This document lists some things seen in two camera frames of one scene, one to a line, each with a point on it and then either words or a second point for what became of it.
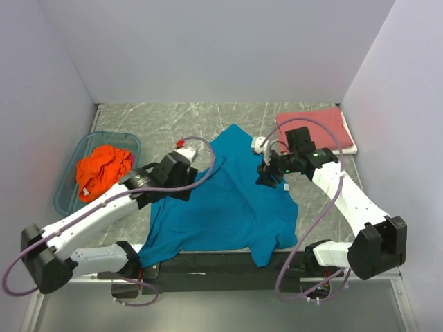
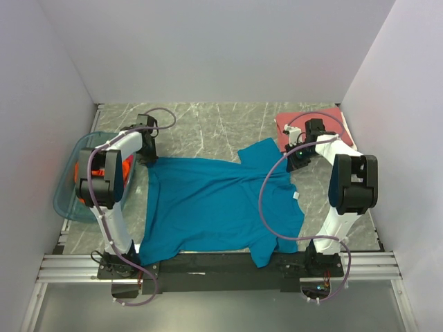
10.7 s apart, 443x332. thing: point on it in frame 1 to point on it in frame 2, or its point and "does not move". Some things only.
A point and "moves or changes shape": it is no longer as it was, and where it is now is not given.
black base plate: (219, 273) does not move
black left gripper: (190, 175) to (151, 158)
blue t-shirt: (228, 211) moves or changes shape
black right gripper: (265, 178) to (293, 163)
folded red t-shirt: (329, 117) does not move
